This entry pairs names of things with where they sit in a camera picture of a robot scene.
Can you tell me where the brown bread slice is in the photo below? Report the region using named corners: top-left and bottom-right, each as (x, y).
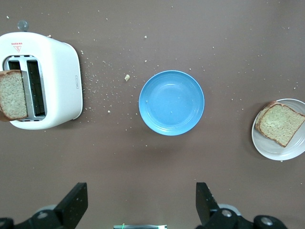
top-left (254, 101), bottom-right (305, 148)
top-left (0, 70), bottom-right (29, 122)

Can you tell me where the blue plate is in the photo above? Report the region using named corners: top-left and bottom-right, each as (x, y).
top-left (138, 70), bottom-right (205, 136)

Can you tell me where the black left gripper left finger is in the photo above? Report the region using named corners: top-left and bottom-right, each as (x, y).
top-left (0, 182), bottom-right (89, 229)

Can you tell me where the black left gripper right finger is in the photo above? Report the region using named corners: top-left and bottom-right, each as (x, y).
top-left (195, 182), bottom-right (290, 229)

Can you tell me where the white toaster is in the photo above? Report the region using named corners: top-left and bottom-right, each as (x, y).
top-left (0, 20), bottom-right (84, 131)

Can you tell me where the beige plate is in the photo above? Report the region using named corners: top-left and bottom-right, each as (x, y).
top-left (251, 98), bottom-right (305, 161)

